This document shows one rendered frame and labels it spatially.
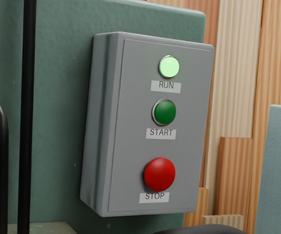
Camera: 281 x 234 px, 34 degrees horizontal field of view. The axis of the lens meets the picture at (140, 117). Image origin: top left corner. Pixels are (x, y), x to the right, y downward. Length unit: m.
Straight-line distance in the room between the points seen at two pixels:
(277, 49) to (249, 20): 0.19
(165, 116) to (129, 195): 0.08
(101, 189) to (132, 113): 0.07
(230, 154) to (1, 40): 1.68
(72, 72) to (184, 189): 0.15
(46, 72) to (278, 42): 1.89
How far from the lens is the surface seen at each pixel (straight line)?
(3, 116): 0.40
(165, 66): 0.40
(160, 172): 0.41
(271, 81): 2.23
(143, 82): 0.40
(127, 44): 0.39
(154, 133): 0.41
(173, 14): 0.48
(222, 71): 2.07
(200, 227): 0.49
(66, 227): 0.44
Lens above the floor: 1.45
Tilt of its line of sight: 5 degrees down
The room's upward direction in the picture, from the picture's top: 6 degrees clockwise
